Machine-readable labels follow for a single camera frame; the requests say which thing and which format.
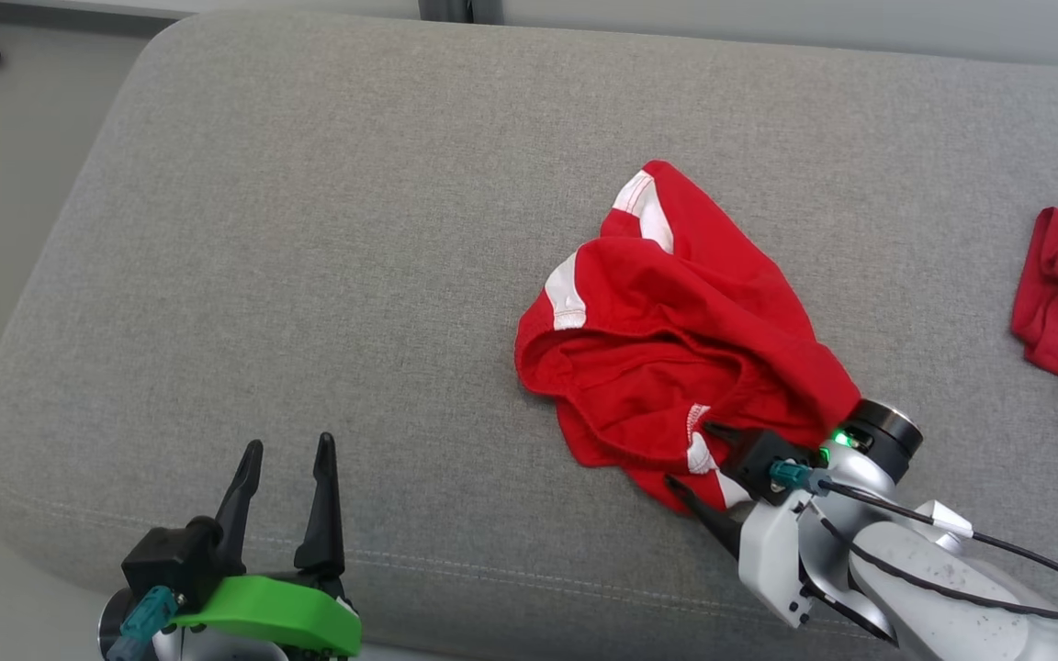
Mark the red shorts with white stripe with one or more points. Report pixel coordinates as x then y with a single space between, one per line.
676 303

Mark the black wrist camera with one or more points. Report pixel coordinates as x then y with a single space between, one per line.
763 464
166 560

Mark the grey post with two cylinders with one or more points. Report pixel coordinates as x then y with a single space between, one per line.
455 9

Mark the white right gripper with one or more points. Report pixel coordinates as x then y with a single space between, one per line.
772 560

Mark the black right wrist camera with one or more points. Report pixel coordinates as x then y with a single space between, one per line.
763 464

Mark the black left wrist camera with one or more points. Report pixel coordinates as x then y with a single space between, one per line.
166 560

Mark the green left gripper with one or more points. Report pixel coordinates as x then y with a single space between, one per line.
281 610

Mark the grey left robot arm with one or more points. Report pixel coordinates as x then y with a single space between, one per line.
217 647

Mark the grey fabric sofa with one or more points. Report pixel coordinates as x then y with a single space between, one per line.
309 229

